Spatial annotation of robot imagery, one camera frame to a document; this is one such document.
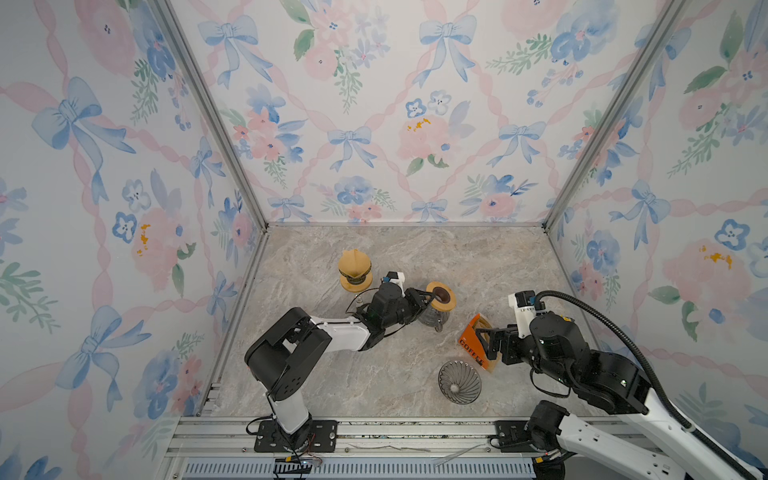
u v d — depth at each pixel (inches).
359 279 34.0
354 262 35.2
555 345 18.7
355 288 34.1
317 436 29.0
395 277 33.0
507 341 22.7
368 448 28.8
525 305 22.8
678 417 16.5
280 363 18.7
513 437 28.8
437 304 33.3
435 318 35.1
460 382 31.5
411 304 30.5
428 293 33.7
